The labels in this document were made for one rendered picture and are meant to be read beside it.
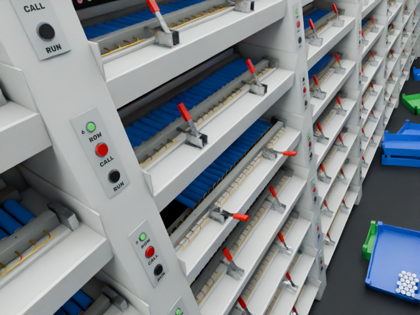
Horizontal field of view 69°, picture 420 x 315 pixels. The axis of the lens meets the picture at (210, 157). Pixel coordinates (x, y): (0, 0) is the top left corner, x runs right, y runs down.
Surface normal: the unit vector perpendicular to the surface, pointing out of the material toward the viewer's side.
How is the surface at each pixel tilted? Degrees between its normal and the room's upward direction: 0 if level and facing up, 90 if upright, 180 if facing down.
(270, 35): 90
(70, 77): 90
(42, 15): 90
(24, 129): 107
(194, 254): 16
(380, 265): 23
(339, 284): 0
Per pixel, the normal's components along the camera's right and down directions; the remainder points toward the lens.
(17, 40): 0.79, 0.11
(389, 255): -0.43, -0.58
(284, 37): -0.56, 0.52
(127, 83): 0.83, 0.35
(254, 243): 0.00, -0.78
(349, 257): -0.24, -0.85
